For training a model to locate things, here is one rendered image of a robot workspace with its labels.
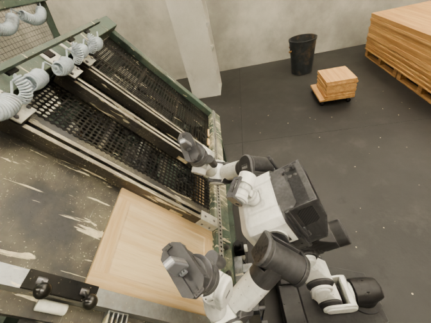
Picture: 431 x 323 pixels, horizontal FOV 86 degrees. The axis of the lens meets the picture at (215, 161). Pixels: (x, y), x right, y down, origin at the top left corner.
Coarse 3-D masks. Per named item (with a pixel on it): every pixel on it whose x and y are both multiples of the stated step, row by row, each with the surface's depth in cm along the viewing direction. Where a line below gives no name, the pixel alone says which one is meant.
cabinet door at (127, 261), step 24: (120, 192) 105; (120, 216) 98; (144, 216) 107; (168, 216) 116; (120, 240) 92; (144, 240) 99; (168, 240) 108; (192, 240) 119; (96, 264) 80; (120, 264) 86; (144, 264) 93; (120, 288) 81; (144, 288) 87; (168, 288) 94; (192, 312) 95
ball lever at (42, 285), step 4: (40, 276) 65; (40, 280) 64; (44, 280) 64; (36, 284) 63; (40, 284) 56; (44, 284) 56; (48, 284) 57; (36, 288) 55; (40, 288) 55; (44, 288) 56; (48, 288) 56; (36, 292) 55; (40, 292) 55; (44, 292) 55; (48, 292) 56; (36, 296) 55; (40, 296) 55; (44, 296) 56
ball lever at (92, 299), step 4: (84, 288) 70; (88, 288) 71; (80, 292) 69; (84, 292) 68; (88, 292) 70; (84, 296) 67; (88, 296) 62; (92, 296) 62; (96, 296) 63; (84, 300) 61; (88, 300) 61; (92, 300) 61; (96, 300) 62; (84, 304) 60; (88, 304) 60; (92, 304) 61; (96, 304) 62; (84, 308) 61; (88, 308) 60; (92, 308) 61
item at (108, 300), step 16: (0, 272) 61; (16, 272) 63; (0, 288) 61; (16, 288) 62; (80, 304) 70; (112, 304) 74; (128, 304) 78; (144, 304) 81; (160, 304) 85; (144, 320) 82; (160, 320) 82; (176, 320) 86; (192, 320) 90; (208, 320) 95
